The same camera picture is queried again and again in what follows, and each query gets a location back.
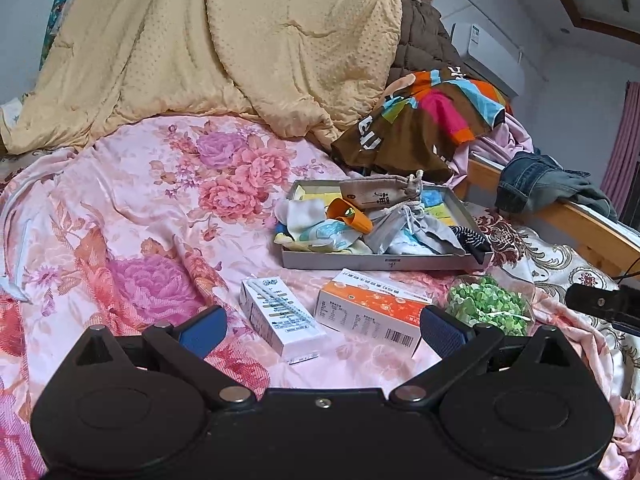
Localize orange and white box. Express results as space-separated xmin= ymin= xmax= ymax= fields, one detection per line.
xmin=315 ymin=269 xmax=433 ymax=358

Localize striped pastel cloth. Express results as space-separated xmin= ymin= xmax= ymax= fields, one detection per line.
xmin=300 ymin=220 xmax=361 ymax=251

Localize beige quilt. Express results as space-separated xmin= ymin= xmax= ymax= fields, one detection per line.
xmin=0 ymin=0 xmax=408 ymax=153

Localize orange rubber band strap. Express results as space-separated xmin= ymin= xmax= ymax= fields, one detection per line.
xmin=326 ymin=197 xmax=373 ymax=235

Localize light grey drawstring bag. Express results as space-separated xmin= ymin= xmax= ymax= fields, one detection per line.
xmin=370 ymin=202 xmax=463 ymax=256

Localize yellow cartoon towel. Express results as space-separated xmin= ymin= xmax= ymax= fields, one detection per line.
xmin=292 ymin=184 xmax=463 ymax=226

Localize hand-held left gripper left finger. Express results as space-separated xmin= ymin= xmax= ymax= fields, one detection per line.
xmin=67 ymin=305 xmax=256 ymax=409

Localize pink floral bedsheet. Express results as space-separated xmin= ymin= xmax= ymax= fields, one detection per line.
xmin=0 ymin=112 xmax=640 ymax=480

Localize teal wall poster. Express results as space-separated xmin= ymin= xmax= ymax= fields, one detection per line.
xmin=39 ymin=0 xmax=81 ymax=71

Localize white air conditioner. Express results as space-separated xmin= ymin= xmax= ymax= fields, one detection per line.
xmin=447 ymin=21 xmax=528 ymax=97

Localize brown quilted blanket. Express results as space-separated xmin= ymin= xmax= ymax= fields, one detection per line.
xmin=387 ymin=0 xmax=468 ymax=86

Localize pink curtain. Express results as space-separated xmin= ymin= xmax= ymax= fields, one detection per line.
xmin=600 ymin=80 xmax=640 ymax=211

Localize brown colourful shirt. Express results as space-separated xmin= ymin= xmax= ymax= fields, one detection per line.
xmin=330 ymin=69 xmax=513 ymax=183

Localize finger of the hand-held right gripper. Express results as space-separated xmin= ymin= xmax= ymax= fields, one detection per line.
xmin=565 ymin=283 xmax=640 ymax=333

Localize bag of green beads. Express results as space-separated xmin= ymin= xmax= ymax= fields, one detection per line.
xmin=442 ymin=274 xmax=533 ymax=337

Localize grey cardboard tray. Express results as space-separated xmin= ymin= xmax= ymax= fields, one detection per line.
xmin=274 ymin=179 xmax=493 ymax=272

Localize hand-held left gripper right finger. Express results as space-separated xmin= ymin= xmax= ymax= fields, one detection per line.
xmin=390 ymin=305 xmax=576 ymax=408

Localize navy striped sock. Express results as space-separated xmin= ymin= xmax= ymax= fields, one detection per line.
xmin=446 ymin=225 xmax=493 ymax=264

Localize white cloth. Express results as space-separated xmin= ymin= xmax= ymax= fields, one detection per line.
xmin=277 ymin=199 xmax=328 ymax=238

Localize beige drawstring pouch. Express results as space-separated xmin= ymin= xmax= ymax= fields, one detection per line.
xmin=339 ymin=172 xmax=425 ymax=209

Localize white box blue print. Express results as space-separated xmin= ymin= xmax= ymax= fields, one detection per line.
xmin=239 ymin=276 xmax=327 ymax=363

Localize blue jeans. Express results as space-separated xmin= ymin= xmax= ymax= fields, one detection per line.
xmin=495 ymin=151 xmax=621 ymax=222

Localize white star-print pillow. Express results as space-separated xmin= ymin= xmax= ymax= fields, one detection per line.
xmin=0 ymin=99 xmax=26 ymax=133

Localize pink cloth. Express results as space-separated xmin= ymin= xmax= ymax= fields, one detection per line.
xmin=467 ymin=112 xmax=538 ymax=166

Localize white towel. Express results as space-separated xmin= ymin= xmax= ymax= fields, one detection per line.
xmin=385 ymin=235 xmax=431 ymax=256

